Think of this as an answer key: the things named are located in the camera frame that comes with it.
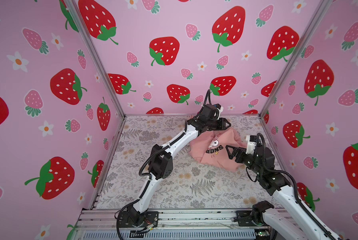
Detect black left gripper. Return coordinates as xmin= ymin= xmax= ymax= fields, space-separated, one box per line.
xmin=204 ymin=117 xmax=231 ymax=130

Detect pink hooded zip jacket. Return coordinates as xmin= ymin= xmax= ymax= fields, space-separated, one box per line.
xmin=190 ymin=128 xmax=247 ymax=172

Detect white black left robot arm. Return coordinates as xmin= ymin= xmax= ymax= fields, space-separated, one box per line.
xmin=117 ymin=90 xmax=231 ymax=226

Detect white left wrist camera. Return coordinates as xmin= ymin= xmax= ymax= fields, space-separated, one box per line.
xmin=213 ymin=104 xmax=224 ymax=120

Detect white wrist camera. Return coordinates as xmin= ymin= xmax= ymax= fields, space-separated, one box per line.
xmin=246 ymin=135 xmax=258 ymax=154
xmin=213 ymin=104 xmax=224 ymax=120

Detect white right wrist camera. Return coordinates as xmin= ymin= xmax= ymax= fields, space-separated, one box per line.
xmin=246 ymin=135 xmax=258 ymax=154

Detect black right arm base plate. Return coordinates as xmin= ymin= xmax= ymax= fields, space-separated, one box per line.
xmin=233 ymin=201 xmax=274 ymax=227

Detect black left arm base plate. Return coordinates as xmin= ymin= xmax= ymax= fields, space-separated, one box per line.
xmin=117 ymin=211 xmax=159 ymax=228

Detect aluminium right corner post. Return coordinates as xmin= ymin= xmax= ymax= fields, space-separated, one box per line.
xmin=259 ymin=0 xmax=332 ymax=120

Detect aluminium corner post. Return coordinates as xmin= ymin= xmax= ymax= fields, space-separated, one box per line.
xmin=65 ymin=0 xmax=126 ymax=120
xmin=259 ymin=0 xmax=332 ymax=120

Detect aluminium left corner post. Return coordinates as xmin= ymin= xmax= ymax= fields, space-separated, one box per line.
xmin=65 ymin=0 xmax=126 ymax=120

